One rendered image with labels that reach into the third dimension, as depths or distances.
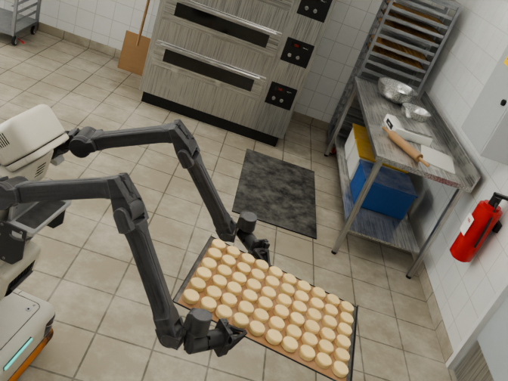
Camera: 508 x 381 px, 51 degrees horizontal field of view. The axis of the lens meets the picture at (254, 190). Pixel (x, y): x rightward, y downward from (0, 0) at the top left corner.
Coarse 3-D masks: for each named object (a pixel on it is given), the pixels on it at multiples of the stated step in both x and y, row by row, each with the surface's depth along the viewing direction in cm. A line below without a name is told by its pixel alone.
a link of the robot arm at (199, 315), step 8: (192, 312) 150; (200, 312) 151; (208, 312) 152; (192, 320) 149; (200, 320) 148; (208, 320) 149; (184, 328) 151; (192, 328) 149; (200, 328) 149; (208, 328) 150; (168, 336) 151; (200, 336) 150; (168, 344) 151; (176, 344) 151
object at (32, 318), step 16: (16, 288) 245; (0, 304) 233; (16, 304) 236; (32, 304) 239; (48, 304) 243; (0, 320) 226; (16, 320) 229; (32, 320) 232; (48, 320) 239; (0, 336) 219; (16, 336) 222; (32, 336) 228; (48, 336) 248; (0, 352) 213; (16, 352) 218; (32, 352) 237; (0, 368) 210; (16, 368) 224
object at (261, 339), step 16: (240, 256) 195; (224, 288) 177; (256, 304) 177; (288, 320) 177; (320, 320) 183; (336, 320) 186; (256, 336) 165; (320, 336) 176; (336, 336) 179; (288, 352) 164; (320, 368) 164
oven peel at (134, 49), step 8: (144, 16) 567; (128, 32) 575; (128, 40) 578; (136, 40) 577; (144, 40) 577; (128, 48) 581; (136, 48) 581; (144, 48) 580; (120, 56) 584; (128, 56) 584; (136, 56) 583; (144, 56) 583; (120, 64) 587; (128, 64) 587; (136, 64) 587; (136, 72) 590
